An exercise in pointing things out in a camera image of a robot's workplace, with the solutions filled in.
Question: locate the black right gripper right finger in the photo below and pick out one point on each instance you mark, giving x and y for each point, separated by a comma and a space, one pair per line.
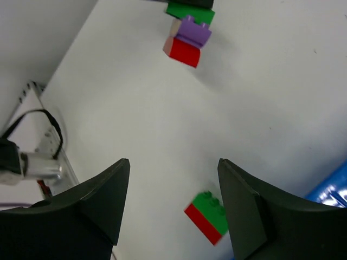
265, 222

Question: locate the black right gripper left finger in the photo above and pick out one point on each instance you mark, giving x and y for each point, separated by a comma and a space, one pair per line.
81, 223

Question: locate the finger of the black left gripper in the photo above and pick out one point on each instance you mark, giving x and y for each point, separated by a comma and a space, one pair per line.
196, 3

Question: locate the green lego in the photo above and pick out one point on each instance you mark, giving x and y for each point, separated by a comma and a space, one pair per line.
180, 11

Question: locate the purple lego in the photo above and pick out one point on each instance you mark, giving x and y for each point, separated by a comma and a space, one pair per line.
188, 31

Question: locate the red lego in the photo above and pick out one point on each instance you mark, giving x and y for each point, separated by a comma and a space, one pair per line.
182, 52

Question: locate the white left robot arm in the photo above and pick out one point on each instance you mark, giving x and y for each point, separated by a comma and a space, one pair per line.
17, 165

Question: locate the red bottom lego brick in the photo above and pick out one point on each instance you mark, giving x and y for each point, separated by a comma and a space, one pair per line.
210, 232

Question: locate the green top lego brick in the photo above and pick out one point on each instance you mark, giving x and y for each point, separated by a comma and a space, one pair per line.
212, 210

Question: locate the blue compartment bin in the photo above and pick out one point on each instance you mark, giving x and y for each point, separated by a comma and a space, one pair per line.
332, 190

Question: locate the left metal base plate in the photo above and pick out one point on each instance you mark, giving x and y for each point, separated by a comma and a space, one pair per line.
58, 174

